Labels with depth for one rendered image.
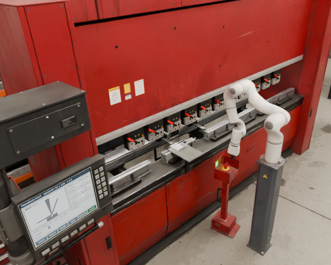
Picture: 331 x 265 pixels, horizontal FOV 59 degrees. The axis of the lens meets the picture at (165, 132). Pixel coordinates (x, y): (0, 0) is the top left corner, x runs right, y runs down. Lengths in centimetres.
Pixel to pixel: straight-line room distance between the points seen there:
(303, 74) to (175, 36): 228
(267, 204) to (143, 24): 176
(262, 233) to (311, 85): 207
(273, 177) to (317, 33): 208
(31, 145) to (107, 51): 91
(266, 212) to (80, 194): 175
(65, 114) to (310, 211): 298
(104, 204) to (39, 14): 98
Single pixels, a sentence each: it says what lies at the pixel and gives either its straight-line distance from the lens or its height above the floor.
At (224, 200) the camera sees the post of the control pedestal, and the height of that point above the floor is 38.
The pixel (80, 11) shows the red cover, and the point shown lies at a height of 222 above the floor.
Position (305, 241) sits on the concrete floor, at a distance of 338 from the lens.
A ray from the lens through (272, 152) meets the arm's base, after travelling 246.
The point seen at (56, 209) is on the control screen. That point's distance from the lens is 150.
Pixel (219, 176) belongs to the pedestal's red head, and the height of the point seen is 71.
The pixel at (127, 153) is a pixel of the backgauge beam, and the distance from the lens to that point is 269.
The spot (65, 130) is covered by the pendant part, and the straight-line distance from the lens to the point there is 137.
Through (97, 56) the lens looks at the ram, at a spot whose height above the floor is 195.
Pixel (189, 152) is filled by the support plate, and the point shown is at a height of 100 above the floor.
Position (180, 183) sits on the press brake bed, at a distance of 274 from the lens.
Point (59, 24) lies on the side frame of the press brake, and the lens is 161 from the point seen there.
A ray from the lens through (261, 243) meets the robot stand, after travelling 305.
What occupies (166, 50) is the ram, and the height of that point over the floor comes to 187.
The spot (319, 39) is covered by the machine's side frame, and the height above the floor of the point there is 160.
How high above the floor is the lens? 240
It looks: 29 degrees down
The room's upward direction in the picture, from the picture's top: 3 degrees counter-clockwise
